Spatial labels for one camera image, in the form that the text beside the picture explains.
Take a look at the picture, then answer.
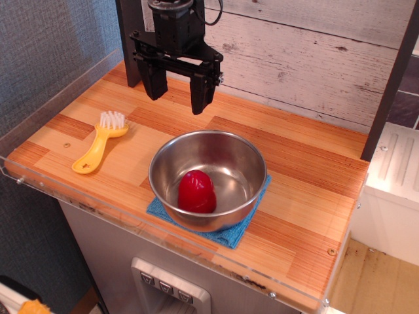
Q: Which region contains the yellow object at corner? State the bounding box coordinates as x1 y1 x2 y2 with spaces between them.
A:
17 300 52 314

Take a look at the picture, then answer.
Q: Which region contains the dark grey right post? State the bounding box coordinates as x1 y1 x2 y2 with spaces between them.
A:
361 1 418 162

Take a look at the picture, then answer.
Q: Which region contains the dark grey left post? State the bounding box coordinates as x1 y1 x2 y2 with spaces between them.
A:
115 0 144 88

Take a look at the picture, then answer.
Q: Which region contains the red toy bell pepper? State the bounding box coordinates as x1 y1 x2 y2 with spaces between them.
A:
177 170 217 214

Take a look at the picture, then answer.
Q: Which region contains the dark grey post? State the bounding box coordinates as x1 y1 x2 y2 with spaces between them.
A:
115 0 144 88
361 1 418 162

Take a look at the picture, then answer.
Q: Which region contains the yellow brush with white bristles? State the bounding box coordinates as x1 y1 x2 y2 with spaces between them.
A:
71 111 129 175

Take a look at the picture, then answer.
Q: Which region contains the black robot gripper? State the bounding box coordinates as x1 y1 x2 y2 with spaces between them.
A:
130 5 223 115

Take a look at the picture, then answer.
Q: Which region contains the clear acrylic guard rail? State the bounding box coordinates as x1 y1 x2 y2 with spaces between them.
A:
1 52 368 313

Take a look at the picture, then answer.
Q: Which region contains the silver metal bowl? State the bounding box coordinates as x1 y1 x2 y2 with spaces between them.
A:
149 130 268 232

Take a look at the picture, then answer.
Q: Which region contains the white toy appliance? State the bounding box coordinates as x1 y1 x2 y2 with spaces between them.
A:
350 123 418 265

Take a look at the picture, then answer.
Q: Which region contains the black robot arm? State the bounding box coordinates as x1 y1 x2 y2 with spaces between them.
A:
130 1 223 115

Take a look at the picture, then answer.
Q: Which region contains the grey toy cabinet front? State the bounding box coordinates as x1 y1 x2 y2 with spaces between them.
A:
60 201 296 313

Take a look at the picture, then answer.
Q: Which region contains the blue folded cloth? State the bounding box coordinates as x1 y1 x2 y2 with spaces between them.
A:
146 174 272 249

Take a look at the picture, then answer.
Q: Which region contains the silver dispenser panel with buttons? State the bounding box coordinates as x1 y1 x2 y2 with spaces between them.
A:
131 257 211 313

